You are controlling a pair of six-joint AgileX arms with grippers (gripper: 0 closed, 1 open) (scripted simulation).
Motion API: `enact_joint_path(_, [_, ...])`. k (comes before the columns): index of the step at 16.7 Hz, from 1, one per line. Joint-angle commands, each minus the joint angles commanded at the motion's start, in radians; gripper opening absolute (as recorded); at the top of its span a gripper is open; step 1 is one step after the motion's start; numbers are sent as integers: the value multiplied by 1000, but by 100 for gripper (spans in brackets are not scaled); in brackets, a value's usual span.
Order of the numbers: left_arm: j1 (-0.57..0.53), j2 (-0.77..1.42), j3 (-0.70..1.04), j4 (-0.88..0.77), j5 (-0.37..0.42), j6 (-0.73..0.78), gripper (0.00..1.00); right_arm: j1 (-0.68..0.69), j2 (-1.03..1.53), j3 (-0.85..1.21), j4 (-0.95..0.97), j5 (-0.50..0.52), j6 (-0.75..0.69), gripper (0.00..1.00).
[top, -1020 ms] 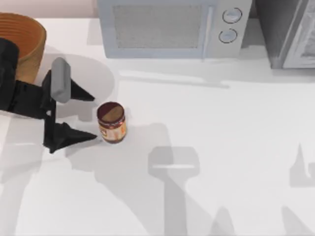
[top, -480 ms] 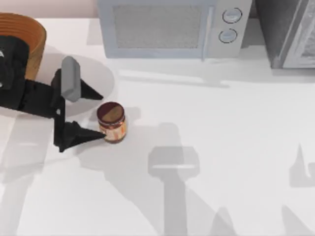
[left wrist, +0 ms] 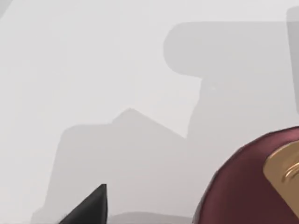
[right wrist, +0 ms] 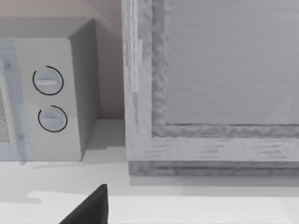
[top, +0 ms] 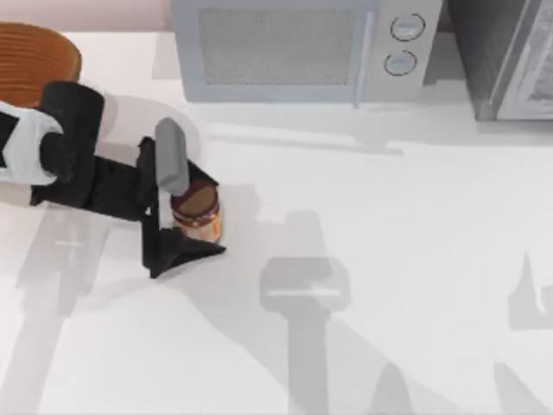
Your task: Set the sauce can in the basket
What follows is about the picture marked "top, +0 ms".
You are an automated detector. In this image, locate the pale microwave oven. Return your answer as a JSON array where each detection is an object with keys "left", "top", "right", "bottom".
[{"left": 168, "top": 0, "right": 445, "bottom": 109}]

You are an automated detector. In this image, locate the grey cabinet door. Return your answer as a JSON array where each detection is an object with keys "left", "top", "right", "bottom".
[{"left": 492, "top": 0, "right": 553, "bottom": 122}]

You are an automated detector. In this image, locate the brown wooden basket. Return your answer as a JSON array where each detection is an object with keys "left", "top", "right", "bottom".
[{"left": 0, "top": 21, "right": 83, "bottom": 108}]

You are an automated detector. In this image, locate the brown-lidded orange jar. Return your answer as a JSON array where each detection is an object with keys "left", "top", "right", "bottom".
[{"left": 169, "top": 180, "right": 224, "bottom": 244}]

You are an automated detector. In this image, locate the microwave door handle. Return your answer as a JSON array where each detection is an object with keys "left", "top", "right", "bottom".
[{"left": 353, "top": 10, "right": 376, "bottom": 110}]

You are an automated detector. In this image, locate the microwave knob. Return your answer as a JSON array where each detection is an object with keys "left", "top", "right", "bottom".
[
  {"left": 390, "top": 11, "right": 427, "bottom": 42},
  {"left": 383, "top": 48, "right": 419, "bottom": 78}
]

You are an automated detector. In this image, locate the microwave door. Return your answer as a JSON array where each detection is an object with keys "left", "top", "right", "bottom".
[{"left": 170, "top": 0, "right": 375, "bottom": 105}]

